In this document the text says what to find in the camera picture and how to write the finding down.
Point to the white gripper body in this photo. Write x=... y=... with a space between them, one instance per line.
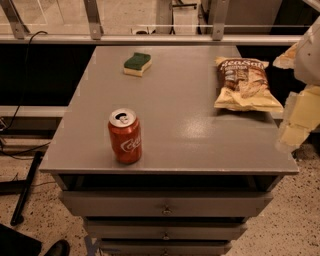
x=308 y=57

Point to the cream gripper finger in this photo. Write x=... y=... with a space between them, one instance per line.
x=301 y=116
x=287 y=59

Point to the red coke can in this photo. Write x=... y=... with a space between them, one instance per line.
x=125 y=135

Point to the grey drawer cabinet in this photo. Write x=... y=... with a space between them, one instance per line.
x=187 y=144

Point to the green yellow sponge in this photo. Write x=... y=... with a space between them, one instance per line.
x=137 y=64

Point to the top grey drawer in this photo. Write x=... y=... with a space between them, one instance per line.
x=165 y=203

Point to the grey drawer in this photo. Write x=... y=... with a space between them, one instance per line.
x=165 y=248
x=165 y=203
x=167 y=229

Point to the bottom grey drawer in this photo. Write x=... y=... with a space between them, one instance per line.
x=165 y=248

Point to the middle grey drawer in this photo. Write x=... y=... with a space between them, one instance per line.
x=167 y=229

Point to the black shoe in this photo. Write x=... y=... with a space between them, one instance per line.
x=60 y=248

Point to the black metal stand leg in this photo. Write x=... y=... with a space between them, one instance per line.
x=22 y=188

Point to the metal railing frame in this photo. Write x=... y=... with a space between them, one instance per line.
x=93 y=22

